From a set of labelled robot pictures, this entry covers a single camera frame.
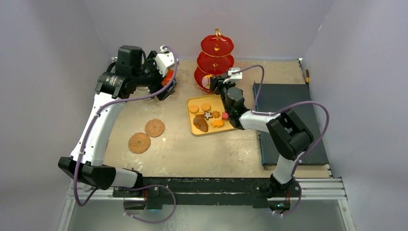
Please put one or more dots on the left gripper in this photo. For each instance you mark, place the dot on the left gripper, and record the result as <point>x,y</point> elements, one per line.
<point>151,63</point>

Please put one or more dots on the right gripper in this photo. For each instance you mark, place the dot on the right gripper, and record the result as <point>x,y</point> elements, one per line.
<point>217,84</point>

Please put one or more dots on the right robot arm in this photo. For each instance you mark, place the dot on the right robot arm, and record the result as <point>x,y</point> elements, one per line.
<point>289,134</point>

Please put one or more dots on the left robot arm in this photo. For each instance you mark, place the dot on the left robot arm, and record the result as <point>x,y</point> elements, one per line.
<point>132,69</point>

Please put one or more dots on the orange mug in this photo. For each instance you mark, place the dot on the orange mug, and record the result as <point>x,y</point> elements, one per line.
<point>167,78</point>

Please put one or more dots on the round biscuit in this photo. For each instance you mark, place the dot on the round biscuit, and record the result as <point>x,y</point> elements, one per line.
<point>206,107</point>
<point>193,109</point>

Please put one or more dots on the red three tier stand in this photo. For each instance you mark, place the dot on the red three tier stand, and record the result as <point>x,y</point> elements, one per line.
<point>215,57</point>

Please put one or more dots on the brown swirl cookie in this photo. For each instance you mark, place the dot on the brown swirl cookie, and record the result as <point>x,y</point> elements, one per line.
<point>215,114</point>

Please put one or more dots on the yellow serving tray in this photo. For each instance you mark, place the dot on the yellow serving tray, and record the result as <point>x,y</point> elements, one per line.
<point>216,105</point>

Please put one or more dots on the white iced star cookie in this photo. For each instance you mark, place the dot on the white iced star cookie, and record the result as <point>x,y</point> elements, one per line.
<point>207,115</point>

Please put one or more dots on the red white cake slice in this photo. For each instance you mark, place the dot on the red white cake slice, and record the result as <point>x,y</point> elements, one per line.
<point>225,116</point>

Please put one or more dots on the square scalloped biscuit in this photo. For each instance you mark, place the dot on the square scalloped biscuit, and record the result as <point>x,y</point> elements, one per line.
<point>200,113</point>

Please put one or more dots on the orange fish cookie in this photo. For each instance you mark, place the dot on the orange fish cookie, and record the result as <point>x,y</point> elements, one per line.
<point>217,123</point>

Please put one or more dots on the round woven coaster far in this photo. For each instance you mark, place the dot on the round woven coaster far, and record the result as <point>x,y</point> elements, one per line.
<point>154,128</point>

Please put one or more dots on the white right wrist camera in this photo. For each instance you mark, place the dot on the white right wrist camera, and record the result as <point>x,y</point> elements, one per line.
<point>233,75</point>

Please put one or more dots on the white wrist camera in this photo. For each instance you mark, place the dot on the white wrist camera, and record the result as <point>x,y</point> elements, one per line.
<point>165,60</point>
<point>233,75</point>

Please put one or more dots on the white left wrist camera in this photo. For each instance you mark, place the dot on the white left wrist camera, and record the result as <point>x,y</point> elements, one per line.
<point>165,60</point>

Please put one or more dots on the yellow black tool handle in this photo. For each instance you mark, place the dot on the yellow black tool handle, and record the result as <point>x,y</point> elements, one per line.
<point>307,80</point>

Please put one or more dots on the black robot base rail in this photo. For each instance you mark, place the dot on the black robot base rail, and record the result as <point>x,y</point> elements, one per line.
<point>255,192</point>

